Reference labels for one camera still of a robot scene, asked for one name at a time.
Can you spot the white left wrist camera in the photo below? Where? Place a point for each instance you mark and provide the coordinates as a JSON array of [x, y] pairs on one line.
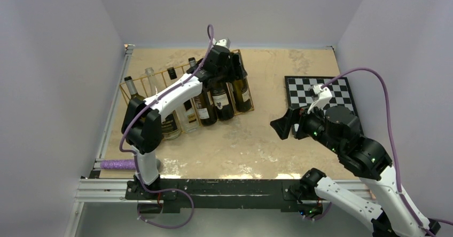
[[225, 43]]

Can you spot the purple handled microphone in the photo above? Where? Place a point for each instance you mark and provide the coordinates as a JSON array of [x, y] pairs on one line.
[[128, 164]]

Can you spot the clear square bottle black cap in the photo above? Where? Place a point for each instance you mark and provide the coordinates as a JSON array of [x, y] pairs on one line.
[[186, 113]]

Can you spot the olive bottle silver neck foil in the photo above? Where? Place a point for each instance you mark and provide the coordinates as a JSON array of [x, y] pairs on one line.
[[132, 89]]

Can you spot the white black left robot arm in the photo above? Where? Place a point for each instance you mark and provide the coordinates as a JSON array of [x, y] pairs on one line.
[[142, 128]]

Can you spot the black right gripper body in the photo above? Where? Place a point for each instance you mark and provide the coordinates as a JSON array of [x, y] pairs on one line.
[[311, 124]]

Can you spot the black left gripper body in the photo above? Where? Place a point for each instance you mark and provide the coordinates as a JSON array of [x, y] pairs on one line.
[[228, 73]]

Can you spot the clear round glass bottle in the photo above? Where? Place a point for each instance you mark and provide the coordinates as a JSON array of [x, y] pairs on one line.
[[169, 125]]

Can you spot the black white chessboard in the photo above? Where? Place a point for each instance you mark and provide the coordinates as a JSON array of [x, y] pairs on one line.
[[304, 90]]

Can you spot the gold wire wine rack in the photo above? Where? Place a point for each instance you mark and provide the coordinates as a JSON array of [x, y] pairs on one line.
[[213, 88]]

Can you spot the dark green bottle white label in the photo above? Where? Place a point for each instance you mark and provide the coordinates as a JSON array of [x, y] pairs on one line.
[[222, 101]]

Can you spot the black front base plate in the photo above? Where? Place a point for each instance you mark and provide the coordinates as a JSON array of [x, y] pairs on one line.
[[287, 195]]

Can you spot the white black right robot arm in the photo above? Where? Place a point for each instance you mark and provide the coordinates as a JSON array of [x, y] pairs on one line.
[[338, 129]]

